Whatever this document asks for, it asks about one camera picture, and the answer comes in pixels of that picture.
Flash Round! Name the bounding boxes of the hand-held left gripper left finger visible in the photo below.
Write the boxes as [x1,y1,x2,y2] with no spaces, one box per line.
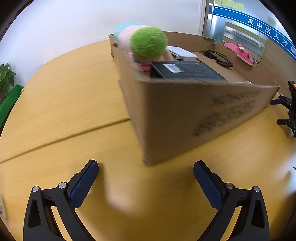
[23,159,99,241]

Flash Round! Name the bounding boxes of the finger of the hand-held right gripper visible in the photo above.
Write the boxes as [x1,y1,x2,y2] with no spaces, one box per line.
[270,96,292,109]
[277,118,294,127]

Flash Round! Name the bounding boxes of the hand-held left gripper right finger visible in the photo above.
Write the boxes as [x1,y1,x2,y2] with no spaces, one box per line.
[194,160,270,241]

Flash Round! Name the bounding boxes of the cardboard box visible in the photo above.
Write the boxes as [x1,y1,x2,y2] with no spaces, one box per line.
[108,31,281,165]

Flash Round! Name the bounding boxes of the black charger box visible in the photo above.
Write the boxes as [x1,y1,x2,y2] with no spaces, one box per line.
[150,61,229,80]

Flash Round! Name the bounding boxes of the clear phone case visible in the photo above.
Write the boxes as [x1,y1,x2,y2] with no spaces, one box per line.
[166,46,197,61]

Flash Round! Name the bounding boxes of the wooden desktop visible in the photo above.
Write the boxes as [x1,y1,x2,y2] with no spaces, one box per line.
[0,39,296,241]

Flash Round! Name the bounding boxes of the pink plush toy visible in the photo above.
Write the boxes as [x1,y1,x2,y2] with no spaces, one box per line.
[222,42,254,66]

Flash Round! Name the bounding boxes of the black sunglasses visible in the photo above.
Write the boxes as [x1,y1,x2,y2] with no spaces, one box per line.
[202,50,233,67]

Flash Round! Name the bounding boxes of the green board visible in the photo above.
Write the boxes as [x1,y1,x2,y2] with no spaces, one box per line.
[0,85,25,127]

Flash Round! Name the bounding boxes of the yellow sticky notes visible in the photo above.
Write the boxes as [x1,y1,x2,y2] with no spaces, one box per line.
[214,0,244,10]

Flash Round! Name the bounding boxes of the green potted plant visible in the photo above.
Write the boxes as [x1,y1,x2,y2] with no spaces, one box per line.
[0,64,17,94]

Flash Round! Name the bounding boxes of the green-haired plush doll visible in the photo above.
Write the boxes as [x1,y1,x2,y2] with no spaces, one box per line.
[114,21,173,72]

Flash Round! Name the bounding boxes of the blue wall banner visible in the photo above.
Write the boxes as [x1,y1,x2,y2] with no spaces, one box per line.
[213,6,296,58]

